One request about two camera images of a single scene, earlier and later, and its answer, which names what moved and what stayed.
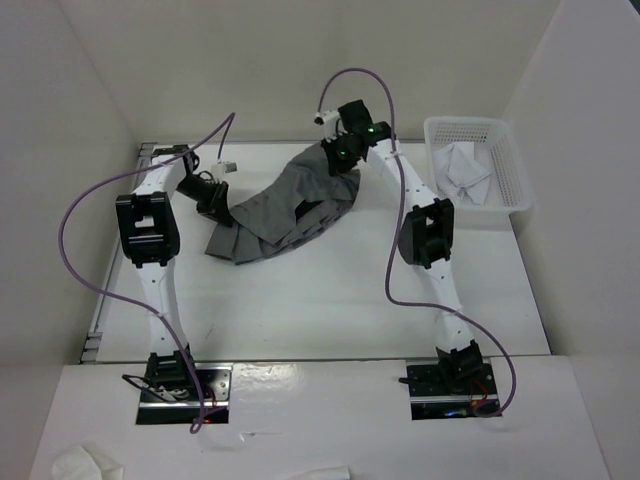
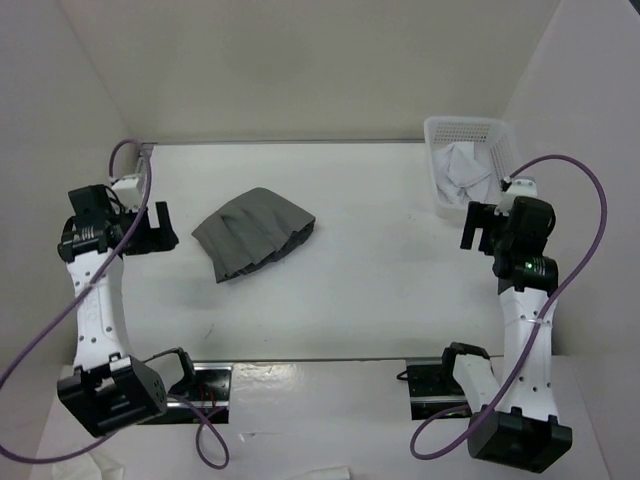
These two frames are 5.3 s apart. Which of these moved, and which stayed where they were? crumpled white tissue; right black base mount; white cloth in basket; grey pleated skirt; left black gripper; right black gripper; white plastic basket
Moved: grey pleated skirt; right black gripper; left black gripper
Stayed: right black base mount; crumpled white tissue; white cloth in basket; white plastic basket
